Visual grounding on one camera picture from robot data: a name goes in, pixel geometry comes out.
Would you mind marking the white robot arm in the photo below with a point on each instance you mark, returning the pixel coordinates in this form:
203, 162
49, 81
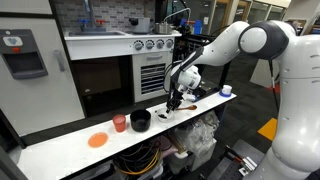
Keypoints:
300, 100

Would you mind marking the grey metal base plate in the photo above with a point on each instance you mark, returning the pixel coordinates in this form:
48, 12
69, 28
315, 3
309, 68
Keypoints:
226, 166

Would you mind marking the dark food pieces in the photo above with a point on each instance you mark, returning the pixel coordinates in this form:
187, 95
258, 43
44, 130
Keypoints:
162, 116

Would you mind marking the toy sink faucet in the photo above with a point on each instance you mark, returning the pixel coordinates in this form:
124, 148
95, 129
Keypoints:
89, 16

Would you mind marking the orange round disc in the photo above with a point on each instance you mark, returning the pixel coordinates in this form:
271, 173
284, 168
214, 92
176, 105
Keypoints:
98, 140

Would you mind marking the grey toy appliance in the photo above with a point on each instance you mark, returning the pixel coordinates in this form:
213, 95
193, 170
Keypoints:
141, 25

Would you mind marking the black cup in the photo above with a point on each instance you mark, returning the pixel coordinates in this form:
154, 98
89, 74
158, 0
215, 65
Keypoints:
140, 121

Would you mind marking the clear plastic bag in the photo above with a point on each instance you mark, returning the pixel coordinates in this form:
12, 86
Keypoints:
196, 133

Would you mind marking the silver toy pot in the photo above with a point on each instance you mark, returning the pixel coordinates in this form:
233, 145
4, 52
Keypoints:
163, 28

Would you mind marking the white plastic container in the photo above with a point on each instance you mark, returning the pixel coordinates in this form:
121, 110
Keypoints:
200, 160

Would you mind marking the orange plastic cup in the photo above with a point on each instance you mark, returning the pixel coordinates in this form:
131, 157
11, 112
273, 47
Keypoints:
119, 125

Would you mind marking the white panel board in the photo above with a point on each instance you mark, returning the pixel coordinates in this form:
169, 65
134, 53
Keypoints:
263, 73

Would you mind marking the small white bowl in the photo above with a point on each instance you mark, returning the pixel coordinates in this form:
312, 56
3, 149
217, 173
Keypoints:
165, 120

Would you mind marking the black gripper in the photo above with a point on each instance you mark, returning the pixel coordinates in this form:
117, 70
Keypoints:
176, 96

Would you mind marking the blue box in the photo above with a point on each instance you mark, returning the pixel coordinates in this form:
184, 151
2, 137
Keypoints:
198, 27

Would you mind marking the grey toy stove knob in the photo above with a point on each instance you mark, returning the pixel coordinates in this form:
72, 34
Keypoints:
169, 43
149, 44
138, 45
160, 43

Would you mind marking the white toy play kitchen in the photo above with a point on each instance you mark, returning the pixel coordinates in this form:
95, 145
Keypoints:
40, 100

